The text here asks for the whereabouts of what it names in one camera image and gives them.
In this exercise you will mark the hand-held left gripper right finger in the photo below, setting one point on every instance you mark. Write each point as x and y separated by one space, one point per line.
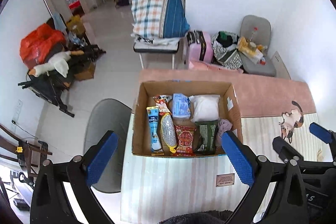
237 158

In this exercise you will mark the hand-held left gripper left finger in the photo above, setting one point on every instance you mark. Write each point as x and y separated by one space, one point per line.
101 158

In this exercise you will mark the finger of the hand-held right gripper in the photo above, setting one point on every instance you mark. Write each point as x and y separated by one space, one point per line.
320 132
284 149

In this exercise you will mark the lilac cloth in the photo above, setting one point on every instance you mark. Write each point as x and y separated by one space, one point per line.
223 127

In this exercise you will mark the green snack packet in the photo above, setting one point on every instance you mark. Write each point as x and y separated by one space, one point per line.
206 136

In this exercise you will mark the red snack packet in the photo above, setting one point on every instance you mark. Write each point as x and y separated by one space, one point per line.
185 138

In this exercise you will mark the white powder bag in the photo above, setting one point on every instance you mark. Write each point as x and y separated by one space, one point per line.
206 108

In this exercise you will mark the long blue white packet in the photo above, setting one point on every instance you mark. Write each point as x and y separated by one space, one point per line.
155 129

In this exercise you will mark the silver glitter pouch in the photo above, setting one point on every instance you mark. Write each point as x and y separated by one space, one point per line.
168 132

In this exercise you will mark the blue tissue packet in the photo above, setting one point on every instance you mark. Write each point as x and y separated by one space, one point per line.
181 106

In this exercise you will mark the orange cartoon snack packet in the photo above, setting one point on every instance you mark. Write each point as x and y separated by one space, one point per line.
162 104

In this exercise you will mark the grey round chair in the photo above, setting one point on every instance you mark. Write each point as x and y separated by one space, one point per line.
110 116

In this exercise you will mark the dark fuzzy garment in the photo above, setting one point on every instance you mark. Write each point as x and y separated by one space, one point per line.
194 217

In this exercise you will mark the white flat panel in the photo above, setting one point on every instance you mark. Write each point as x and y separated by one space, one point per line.
281 64

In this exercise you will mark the black folding rack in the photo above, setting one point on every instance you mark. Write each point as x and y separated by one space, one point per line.
52 87

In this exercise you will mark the small brown cardboard box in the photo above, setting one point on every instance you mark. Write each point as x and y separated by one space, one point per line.
85 73

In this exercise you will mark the small black box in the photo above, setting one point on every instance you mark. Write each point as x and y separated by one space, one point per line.
21 203

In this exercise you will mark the brown wooden chair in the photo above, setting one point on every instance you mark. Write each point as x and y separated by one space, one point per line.
8 140

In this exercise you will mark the white power strip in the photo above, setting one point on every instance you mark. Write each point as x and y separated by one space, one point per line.
17 111

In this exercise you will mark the white wrapped box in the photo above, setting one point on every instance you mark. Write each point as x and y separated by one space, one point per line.
256 56

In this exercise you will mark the black white patterned bag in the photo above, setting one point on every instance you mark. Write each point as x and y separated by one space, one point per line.
228 58

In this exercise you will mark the white goose plush toy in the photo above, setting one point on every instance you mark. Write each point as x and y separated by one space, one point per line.
57 62

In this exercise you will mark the yellow plastic bag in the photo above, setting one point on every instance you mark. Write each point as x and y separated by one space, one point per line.
242 44

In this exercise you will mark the pink suitcase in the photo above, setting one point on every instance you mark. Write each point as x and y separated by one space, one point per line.
202 48

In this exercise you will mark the grey padded chair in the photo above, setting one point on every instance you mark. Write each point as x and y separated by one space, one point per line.
256 24

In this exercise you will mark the white patterned cloth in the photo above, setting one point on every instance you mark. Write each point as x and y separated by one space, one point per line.
147 40

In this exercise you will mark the red plastic bag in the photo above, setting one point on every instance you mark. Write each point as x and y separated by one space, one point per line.
36 45

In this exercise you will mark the yellow cardboard box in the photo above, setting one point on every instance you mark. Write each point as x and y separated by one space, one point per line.
74 24

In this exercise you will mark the light blue cloth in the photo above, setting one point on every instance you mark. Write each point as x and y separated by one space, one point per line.
59 20

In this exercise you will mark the red bed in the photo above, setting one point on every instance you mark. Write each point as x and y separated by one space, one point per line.
74 5

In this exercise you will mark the plaid folded quilt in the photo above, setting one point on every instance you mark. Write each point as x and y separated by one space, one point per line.
149 8

